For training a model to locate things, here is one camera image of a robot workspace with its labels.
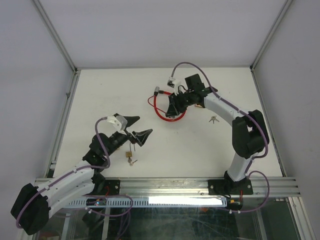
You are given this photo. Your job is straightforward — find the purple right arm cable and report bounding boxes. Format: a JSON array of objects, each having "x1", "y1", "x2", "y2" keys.
[{"x1": 169, "y1": 61, "x2": 271, "y2": 215}]

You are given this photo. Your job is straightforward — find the red cable lock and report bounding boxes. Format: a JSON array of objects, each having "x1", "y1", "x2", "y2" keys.
[{"x1": 147, "y1": 86, "x2": 187, "y2": 123}]

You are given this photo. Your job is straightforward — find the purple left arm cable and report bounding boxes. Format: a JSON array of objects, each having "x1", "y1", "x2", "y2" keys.
[{"x1": 15, "y1": 117, "x2": 112, "y2": 230}]

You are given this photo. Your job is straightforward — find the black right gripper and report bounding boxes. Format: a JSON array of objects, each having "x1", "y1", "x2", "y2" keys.
[{"x1": 165, "y1": 90, "x2": 194, "y2": 118}]

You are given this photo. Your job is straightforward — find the large padlock keys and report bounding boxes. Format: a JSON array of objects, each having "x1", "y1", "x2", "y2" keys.
[{"x1": 209, "y1": 115, "x2": 220, "y2": 124}]

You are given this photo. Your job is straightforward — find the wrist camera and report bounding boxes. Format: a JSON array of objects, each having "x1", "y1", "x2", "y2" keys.
[
  {"x1": 106, "y1": 115, "x2": 128, "y2": 134},
  {"x1": 167, "y1": 76, "x2": 181, "y2": 95}
]

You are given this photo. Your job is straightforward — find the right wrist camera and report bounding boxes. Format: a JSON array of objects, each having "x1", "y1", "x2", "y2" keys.
[{"x1": 167, "y1": 76, "x2": 181, "y2": 95}]

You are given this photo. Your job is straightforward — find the small brass padlock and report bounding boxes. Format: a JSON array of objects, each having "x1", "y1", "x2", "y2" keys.
[{"x1": 125, "y1": 142, "x2": 136, "y2": 159}]

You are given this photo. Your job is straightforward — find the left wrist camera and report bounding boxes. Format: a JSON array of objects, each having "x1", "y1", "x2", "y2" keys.
[{"x1": 106, "y1": 115, "x2": 128, "y2": 134}]

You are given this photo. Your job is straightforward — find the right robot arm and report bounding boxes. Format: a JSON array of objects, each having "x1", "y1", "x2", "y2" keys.
[{"x1": 165, "y1": 74, "x2": 270, "y2": 194}]

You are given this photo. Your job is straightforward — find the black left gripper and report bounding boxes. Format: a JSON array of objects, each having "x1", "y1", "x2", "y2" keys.
[{"x1": 104, "y1": 116, "x2": 152, "y2": 157}]

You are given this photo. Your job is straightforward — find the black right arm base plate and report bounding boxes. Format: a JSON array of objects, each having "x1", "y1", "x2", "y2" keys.
[{"x1": 207, "y1": 178, "x2": 254, "y2": 196}]

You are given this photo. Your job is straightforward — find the white slotted cable duct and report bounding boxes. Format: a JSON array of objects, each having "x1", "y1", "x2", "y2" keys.
[{"x1": 65, "y1": 196, "x2": 227, "y2": 209}]

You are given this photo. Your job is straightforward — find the aluminium mounting rail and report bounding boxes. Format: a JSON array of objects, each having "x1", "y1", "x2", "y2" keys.
[{"x1": 34, "y1": 177, "x2": 300, "y2": 198}]

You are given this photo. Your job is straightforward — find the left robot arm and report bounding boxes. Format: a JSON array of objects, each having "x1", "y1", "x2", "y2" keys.
[{"x1": 10, "y1": 113, "x2": 153, "y2": 235}]

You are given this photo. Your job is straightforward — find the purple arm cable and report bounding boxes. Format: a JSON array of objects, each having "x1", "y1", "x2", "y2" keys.
[
  {"x1": 15, "y1": 117, "x2": 112, "y2": 230},
  {"x1": 169, "y1": 61, "x2": 271, "y2": 215}
]

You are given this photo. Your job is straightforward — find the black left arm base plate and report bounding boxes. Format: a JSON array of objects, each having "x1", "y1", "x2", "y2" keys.
[{"x1": 85, "y1": 178, "x2": 121, "y2": 196}]

